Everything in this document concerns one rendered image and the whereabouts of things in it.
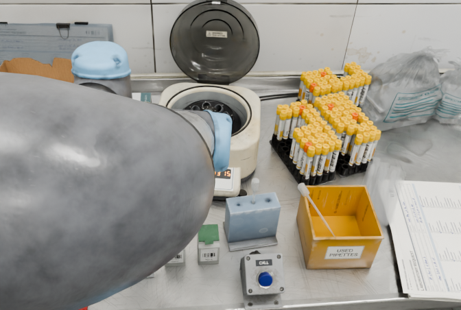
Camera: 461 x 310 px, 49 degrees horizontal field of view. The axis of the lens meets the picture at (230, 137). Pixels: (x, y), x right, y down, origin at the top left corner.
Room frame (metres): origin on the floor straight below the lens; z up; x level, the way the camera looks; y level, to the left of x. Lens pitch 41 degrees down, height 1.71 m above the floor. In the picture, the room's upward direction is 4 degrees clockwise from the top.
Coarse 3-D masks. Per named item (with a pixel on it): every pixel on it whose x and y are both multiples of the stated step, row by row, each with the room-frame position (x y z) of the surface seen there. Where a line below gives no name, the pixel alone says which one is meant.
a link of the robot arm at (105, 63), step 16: (80, 48) 0.57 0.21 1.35; (96, 48) 0.57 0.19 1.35; (112, 48) 0.58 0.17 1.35; (80, 64) 0.54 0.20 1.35; (96, 64) 0.54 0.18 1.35; (112, 64) 0.54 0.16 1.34; (128, 64) 0.57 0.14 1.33; (80, 80) 0.53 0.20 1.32; (96, 80) 0.53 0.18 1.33; (112, 80) 0.54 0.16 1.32; (128, 80) 0.56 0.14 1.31; (128, 96) 0.55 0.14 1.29
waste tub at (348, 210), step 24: (312, 192) 0.70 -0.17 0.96; (336, 192) 0.71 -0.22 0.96; (360, 192) 0.71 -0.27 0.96; (312, 216) 0.70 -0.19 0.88; (336, 216) 0.71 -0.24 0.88; (360, 216) 0.69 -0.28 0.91; (312, 240) 0.58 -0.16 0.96; (336, 240) 0.58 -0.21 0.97; (360, 240) 0.58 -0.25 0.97; (312, 264) 0.57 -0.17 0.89; (336, 264) 0.58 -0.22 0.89; (360, 264) 0.58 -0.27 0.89
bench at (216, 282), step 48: (288, 96) 1.14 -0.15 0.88; (384, 144) 0.96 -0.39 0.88; (432, 144) 0.97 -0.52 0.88; (288, 192) 0.77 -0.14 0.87; (192, 240) 0.63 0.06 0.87; (288, 240) 0.64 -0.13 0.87; (384, 240) 0.66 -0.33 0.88; (144, 288) 0.51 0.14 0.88; (192, 288) 0.52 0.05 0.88; (240, 288) 0.52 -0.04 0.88; (288, 288) 0.53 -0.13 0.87; (336, 288) 0.54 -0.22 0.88; (384, 288) 0.54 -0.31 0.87
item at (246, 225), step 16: (272, 192) 0.68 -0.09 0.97; (240, 208) 0.63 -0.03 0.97; (256, 208) 0.63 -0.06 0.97; (272, 208) 0.64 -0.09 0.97; (224, 224) 0.65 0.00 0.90; (240, 224) 0.62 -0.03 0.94; (256, 224) 0.63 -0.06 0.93; (272, 224) 0.64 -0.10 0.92; (240, 240) 0.62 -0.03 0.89; (256, 240) 0.63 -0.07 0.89; (272, 240) 0.63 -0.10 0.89
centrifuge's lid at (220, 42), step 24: (216, 0) 1.06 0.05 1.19; (192, 24) 1.10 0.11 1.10; (216, 24) 1.11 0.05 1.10; (240, 24) 1.10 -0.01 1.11; (192, 48) 1.09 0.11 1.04; (216, 48) 1.10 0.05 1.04; (240, 48) 1.09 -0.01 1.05; (192, 72) 1.05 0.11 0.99; (216, 72) 1.07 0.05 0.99; (240, 72) 1.06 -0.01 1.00
